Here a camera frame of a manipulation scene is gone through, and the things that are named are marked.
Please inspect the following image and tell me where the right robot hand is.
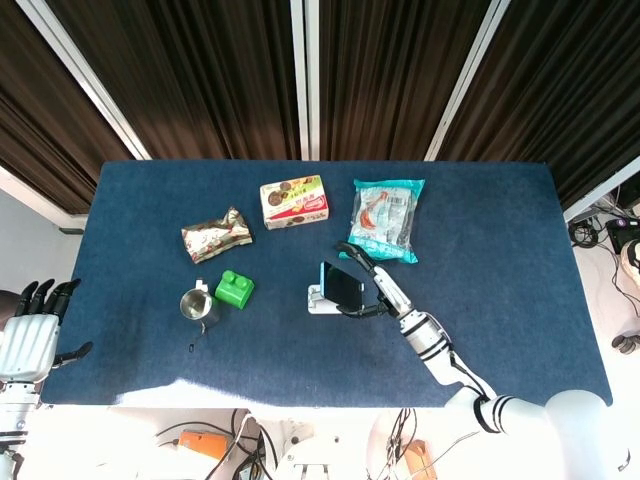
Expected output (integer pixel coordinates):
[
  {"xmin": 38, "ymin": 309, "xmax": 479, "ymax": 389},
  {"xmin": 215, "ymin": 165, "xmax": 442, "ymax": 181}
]
[{"xmin": 333, "ymin": 241, "xmax": 414, "ymax": 320}]

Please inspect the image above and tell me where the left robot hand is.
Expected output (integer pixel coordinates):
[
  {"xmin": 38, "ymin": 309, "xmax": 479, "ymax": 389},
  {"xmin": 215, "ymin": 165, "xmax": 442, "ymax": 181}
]
[{"xmin": 0, "ymin": 277, "xmax": 94, "ymax": 384}]

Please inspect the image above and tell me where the black smartphone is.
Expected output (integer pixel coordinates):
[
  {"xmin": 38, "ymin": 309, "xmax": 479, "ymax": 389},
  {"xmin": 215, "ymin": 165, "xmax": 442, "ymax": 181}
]
[{"xmin": 319, "ymin": 260, "xmax": 365, "ymax": 312}]

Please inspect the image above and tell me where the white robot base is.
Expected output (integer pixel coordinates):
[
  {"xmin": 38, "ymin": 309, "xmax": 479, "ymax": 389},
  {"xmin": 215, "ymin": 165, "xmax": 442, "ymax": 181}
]
[{"xmin": 272, "ymin": 432, "xmax": 371, "ymax": 480}]

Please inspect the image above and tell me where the white phone stand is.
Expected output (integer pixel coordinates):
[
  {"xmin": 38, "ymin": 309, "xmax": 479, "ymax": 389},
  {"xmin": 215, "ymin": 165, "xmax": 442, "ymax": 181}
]
[{"xmin": 306, "ymin": 283, "xmax": 346, "ymax": 315}]

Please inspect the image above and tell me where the teal clear snack bag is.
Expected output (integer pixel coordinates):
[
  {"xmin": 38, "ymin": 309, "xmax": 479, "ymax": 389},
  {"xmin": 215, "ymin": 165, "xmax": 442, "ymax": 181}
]
[{"xmin": 338, "ymin": 178, "xmax": 426, "ymax": 265}]

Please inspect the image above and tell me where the blue table cloth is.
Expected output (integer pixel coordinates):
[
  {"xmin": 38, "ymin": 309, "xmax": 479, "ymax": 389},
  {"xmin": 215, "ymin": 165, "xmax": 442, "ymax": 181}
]
[{"xmin": 39, "ymin": 159, "xmax": 614, "ymax": 409}]

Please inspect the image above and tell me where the cookie box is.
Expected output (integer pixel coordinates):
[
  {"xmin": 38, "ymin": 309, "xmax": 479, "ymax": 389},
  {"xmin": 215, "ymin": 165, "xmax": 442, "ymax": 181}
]
[{"xmin": 259, "ymin": 174, "xmax": 332, "ymax": 231}]

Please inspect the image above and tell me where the green plastic block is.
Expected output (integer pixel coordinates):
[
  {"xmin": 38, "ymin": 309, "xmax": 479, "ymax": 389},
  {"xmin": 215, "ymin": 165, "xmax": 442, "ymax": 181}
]
[{"xmin": 214, "ymin": 269, "xmax": 256, "ymax": 310}]

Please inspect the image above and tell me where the stainless steel cup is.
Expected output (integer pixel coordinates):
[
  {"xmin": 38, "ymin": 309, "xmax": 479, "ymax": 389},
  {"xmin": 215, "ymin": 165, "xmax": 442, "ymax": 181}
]
[{"xmin": 179, "ymin": 278, "xmax": 224, "ymax": 335}]

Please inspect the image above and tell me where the crumpled gold snack bag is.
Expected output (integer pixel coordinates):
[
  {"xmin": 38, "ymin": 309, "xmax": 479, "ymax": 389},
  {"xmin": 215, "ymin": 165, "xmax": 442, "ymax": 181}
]
[{"xmin": 180, "ymin": 205, "xmax": 254, "ymax": 265}]

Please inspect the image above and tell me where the wooden block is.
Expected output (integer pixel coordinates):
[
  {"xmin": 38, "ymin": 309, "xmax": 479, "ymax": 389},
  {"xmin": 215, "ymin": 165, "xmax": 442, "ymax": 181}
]
[{"xmin": 403, "ymin": 439, "xmax": 435, "ymax": 480}]

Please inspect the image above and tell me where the orange device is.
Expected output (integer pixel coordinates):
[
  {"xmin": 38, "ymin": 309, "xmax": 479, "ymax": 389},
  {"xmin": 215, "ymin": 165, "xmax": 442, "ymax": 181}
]
[{"xmin": 178, "ymin": 429, "xmax": 232, "ymax": 460}]

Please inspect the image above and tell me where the black electronic box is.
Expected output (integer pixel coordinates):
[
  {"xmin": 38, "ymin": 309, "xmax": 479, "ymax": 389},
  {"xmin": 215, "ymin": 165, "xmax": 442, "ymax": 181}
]
[{"xmin": 605, "ymin": 217, "xmax": 640, "ymax": 246}]

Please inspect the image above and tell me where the dark brown curtain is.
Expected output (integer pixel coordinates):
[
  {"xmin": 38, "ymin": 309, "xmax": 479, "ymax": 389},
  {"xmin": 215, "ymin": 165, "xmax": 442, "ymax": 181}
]
[{"xmin": 0, "ymin": 0, "xmax": 640, "ymax": 215}]

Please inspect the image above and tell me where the black cable bundle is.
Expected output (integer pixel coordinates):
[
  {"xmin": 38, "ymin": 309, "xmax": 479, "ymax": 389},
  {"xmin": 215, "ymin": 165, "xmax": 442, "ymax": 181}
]
[{"xmin": 569, "ymin": 219, "xmax": 609, "ymax": 249}]

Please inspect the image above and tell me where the white frame post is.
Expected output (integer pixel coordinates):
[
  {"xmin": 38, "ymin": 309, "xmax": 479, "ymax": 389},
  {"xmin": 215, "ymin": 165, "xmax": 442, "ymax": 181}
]
[
  {"xmin": 14, "ymin": 0, "xmax": 153, "ymax": 161},
  {"xmin": 290, "ymin": 0, "xmax": 321, "ymax": 162},
  {"xmin": 423, "ymin": 0, "xmax": 512, "ymax": 162}
]

